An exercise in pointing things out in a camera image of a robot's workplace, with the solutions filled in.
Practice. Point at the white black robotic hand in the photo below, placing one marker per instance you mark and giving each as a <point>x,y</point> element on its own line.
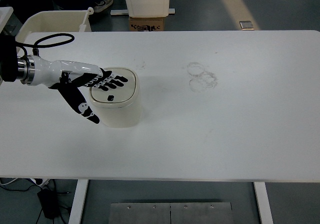
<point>68,76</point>

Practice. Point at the cream lidded trash can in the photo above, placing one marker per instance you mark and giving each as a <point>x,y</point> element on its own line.
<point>116,99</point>

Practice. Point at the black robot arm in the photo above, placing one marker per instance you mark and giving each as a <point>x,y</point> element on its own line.
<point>15,64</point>

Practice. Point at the cream plastic storage bin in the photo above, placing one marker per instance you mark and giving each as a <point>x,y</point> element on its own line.
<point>57,22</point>

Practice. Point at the white table foot bar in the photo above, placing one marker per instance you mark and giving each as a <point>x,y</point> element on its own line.
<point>171,11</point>

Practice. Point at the grey sneaker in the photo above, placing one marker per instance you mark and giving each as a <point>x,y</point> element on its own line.
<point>102,5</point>

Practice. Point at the brown cardboard box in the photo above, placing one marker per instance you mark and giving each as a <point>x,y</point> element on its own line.
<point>146,24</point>

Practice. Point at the white power strip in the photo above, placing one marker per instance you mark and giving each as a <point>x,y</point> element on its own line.
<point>40,181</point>

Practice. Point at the white left table leg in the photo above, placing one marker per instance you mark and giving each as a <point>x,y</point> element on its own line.
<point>78,201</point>

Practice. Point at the white table leg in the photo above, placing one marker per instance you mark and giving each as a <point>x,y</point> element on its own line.
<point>78,201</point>
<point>263,203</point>

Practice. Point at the black power adapter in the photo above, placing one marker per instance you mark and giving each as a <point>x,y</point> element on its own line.
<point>49,203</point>

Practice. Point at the silver floor socket plate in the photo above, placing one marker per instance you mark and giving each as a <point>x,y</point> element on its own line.
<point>246,25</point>

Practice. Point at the white right table leg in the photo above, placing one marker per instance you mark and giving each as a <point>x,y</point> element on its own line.
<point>263,203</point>

